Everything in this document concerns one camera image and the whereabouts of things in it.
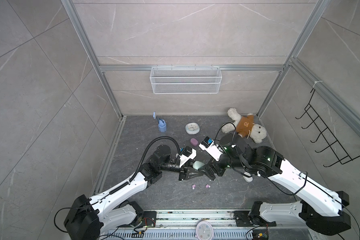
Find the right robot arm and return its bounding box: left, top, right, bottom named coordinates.
left=199, top=133, right=356, bottom=236

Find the white round bowl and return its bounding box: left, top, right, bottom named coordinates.
left=185, top=123, right=200, bottom=135

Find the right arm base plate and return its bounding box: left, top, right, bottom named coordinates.
left=234, top=211, right=277, bottom=227

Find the black wall hook rack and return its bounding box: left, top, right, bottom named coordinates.
left=295, top=89, right=360, bottom=168

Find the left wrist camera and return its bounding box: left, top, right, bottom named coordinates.
left=179, top=146, right=197, bottom=167

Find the white round clock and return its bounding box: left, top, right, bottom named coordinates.
left=196, top=221, right=214, bottom=240

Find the white earbud case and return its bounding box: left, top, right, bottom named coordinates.
left=243, top=176, right=253, bottom=183

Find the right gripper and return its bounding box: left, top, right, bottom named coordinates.
left=196, top=147, right=247, bottom=180

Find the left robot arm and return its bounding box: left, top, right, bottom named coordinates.
left=62, top=136, right=204, bottom=240

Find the pink earbud case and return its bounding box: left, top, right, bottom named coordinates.
left=190, top=138, right=199, bottom=146

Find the white wire basket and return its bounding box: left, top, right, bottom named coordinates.
left=150, top=67, right=222, bottom=94

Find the white teddy bear brown shirt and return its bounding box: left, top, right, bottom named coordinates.
left=222, top=108, right=267, bottom=144

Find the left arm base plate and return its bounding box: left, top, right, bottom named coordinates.
left=120, top=211, right=157, bottom=228

